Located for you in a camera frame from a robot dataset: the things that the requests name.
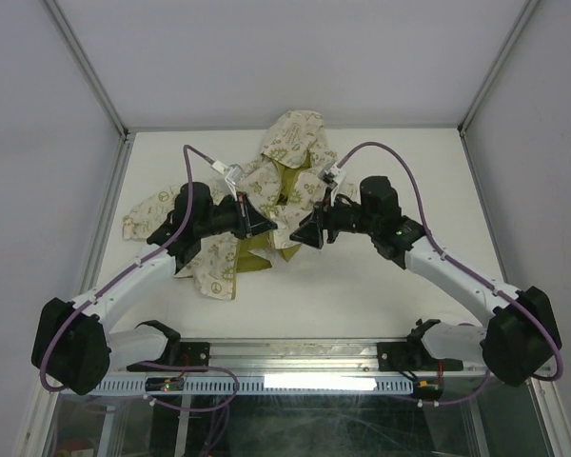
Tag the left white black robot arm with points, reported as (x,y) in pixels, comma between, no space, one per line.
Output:
(92,316)

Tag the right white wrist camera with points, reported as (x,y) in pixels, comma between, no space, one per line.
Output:
(333,177)

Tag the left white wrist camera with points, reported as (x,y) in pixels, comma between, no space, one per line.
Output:
(229,176)

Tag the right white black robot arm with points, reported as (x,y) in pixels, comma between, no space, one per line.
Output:
(517,332)

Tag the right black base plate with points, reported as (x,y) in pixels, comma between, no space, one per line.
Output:
(412,357)

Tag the white slotted cable duct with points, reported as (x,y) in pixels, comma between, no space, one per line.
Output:
(270,384)

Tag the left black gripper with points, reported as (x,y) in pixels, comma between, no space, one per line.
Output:
(248,220)

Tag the left aluminium frame post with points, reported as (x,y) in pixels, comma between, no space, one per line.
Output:
(67,33)

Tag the aluminium mounting rail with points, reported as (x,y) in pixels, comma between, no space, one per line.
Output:
(290,354)

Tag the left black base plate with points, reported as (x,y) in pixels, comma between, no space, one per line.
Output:
(190,356)

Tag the aluminium frame post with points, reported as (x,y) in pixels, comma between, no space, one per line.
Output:
(67,33)
(511,40)

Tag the right aluminium frame post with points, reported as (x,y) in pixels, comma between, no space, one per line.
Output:
(511,40)

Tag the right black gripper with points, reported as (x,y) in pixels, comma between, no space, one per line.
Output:
(310,228)

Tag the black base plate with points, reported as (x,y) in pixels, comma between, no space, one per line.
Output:
(190,356)
(412,357)

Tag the cream green-printed hooded jacket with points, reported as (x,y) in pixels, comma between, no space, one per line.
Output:
(282,183)

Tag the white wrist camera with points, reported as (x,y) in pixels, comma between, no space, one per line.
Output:
(333,177)
(229,176)

